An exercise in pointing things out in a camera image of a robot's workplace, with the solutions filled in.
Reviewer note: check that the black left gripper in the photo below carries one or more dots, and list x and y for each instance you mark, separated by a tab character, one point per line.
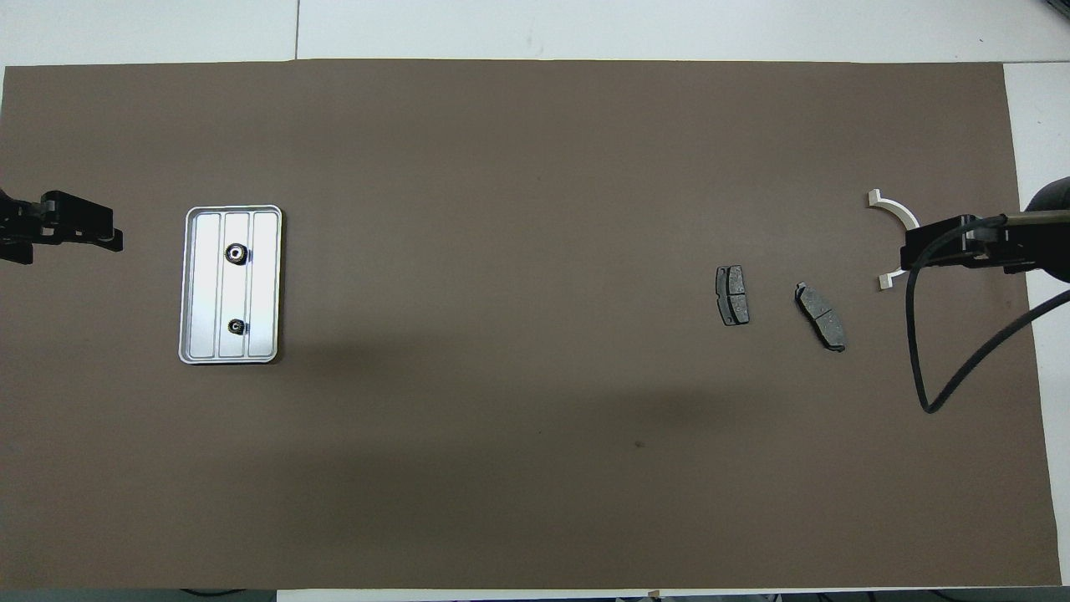
17	221

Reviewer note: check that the brown table mat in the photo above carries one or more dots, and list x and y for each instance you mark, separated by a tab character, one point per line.
535	468

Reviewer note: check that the small black bearing gear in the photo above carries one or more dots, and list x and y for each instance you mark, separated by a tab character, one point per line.
236	326

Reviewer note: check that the dark grey angled brake pad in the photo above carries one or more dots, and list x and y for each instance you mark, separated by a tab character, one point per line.
821	318

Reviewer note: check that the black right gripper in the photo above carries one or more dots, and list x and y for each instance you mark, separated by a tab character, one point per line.
1049	247

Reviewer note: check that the dark grey rectangular brake pad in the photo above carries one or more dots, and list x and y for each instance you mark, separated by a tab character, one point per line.
733	296

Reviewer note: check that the large black bearing gear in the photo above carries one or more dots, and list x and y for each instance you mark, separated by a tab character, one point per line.
236	252

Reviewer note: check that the white curved plastic bracket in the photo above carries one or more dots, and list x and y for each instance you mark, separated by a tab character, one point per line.
888	203

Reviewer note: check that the silver metal tray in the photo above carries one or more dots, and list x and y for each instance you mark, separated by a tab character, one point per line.
205	284

